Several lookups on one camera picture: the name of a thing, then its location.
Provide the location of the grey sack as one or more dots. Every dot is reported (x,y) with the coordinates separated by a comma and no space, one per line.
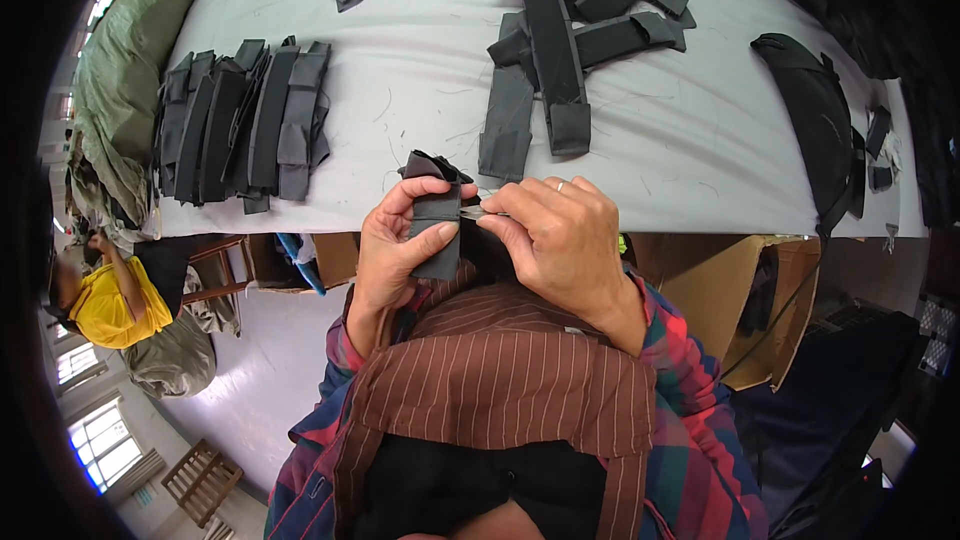
(169,360)

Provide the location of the wooden slatted stool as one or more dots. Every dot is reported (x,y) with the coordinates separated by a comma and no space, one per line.
(201,481)

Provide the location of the brown wooden stool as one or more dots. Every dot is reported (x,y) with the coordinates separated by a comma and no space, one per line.
(221,270)

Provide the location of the large open cardboard box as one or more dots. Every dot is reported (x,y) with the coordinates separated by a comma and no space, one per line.
(705,292)

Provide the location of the green woven sack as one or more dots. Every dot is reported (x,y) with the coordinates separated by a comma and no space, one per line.
(127,75)

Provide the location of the white radiator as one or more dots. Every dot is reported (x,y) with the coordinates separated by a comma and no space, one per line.
(136,476)

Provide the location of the small dark grey fabric piece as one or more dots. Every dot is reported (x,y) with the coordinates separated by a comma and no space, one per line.
(878,131)
(882,178)

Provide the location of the dark blue fabric heap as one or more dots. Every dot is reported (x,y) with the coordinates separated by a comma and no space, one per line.
(825,405)

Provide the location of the grey plastic crate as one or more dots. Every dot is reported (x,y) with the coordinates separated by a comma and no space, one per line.
(937,334)

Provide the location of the person's body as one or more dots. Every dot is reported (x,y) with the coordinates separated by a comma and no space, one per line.
(495,390)

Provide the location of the black curved bag panel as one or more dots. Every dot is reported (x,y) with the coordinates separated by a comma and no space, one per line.
(814,120)

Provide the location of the small metal thread snips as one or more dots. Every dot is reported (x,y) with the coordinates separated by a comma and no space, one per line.
(471,212)

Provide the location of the small open cardboard box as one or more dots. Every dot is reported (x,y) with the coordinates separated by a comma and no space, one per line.
(334,259)

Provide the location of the person's right hand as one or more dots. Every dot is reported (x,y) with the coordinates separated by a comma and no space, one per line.
(566,240)

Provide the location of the window with white frame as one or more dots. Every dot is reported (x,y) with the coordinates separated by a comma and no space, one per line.
(105,446)

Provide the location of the heap of black fabric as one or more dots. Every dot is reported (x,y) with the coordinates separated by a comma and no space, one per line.
(885,7)

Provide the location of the white fabric scrap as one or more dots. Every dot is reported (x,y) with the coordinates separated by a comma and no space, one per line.
(892,154)

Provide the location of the person's left hand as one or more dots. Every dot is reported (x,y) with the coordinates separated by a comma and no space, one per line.
(381,255)

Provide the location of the blue plastic bag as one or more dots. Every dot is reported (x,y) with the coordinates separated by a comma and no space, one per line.
(304,270)

